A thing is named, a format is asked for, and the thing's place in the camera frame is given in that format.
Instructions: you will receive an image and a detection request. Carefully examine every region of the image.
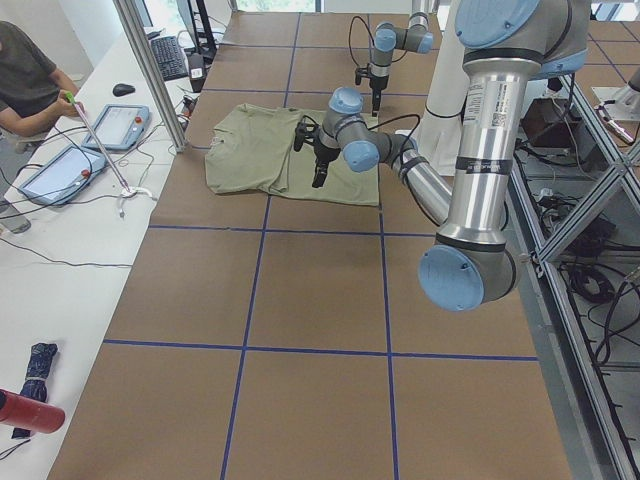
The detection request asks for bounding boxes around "person in dark shirt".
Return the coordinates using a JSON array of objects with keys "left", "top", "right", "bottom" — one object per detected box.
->
[{"left": 1, "top": 21, "right": 78, "bottom": 137}]

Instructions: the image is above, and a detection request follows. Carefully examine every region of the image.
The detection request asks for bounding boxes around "aluminium frame post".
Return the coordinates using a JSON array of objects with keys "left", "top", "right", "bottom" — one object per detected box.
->
[{"left": 113, "top": 0, "right": 187, "bottom": 153}]

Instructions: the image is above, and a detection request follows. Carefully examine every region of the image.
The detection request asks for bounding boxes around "red cylindrical bottle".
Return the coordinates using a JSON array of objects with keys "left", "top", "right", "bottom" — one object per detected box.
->
[{"left": 1, "top": 390, "right": 66, "bottom": 434}]

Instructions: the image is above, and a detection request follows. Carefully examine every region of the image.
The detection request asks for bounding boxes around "black keyboard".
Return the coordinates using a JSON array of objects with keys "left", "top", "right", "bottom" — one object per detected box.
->
[{"left": 150, "top": 36, "right": 188, "bottom": 81}]

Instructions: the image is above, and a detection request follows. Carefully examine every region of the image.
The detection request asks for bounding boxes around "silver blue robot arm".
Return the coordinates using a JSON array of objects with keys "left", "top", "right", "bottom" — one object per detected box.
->
[
  {"left": 294, "top": 1, "right": 591, "bottom": 311},
  {"left": 366, "top": 1, "right": 439, "bottom": 116}
]

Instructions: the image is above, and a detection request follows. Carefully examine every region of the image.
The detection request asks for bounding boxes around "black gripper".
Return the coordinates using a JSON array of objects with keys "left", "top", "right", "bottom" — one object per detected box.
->
[
  {"left": 369, "top": 76, "right": 388, "bottom": 117},
  {"left": 312, "top": 130, "right": 341, "bottom": 188}
]

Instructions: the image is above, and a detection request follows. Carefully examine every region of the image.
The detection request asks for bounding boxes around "sage green long-sleeve shirt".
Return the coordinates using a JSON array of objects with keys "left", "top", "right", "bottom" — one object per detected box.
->
[{"left": 205, "top": 103, "right": 379, "bottom": 206}]

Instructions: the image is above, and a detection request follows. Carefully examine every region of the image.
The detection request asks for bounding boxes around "blue teach pendant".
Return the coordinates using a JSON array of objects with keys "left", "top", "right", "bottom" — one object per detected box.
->
[
  {"left": 92, "top": 104, "right": 150, "bottom": 152},
  {"left": 18, "top": 146, "right": 106, "bottom": 206}
]

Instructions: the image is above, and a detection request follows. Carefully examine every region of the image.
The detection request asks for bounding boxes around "near blue teach pendant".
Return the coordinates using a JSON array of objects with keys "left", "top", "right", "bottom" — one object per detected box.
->
[{"left": 18, "top": 146, "right": 106, "bottom": 206}]

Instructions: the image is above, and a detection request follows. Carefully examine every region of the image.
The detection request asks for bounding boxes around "black computer mouse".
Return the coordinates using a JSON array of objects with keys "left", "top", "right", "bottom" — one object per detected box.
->
[{"left": 112, "top": 83, "right": 136, "bottom": 97}]

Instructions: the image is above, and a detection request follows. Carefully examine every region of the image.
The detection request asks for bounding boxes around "far blue teach pendant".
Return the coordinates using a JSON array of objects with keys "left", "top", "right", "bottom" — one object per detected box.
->
[{"left": 92, "top": 104, "right": 150, "bottom": 152}]

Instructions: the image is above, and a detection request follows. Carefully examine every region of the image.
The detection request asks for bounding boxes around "folded dark blue umbrella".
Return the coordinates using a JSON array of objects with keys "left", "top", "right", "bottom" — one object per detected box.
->
[{"left": 11, "top": 343, "right": 58, "bottom": 440}]

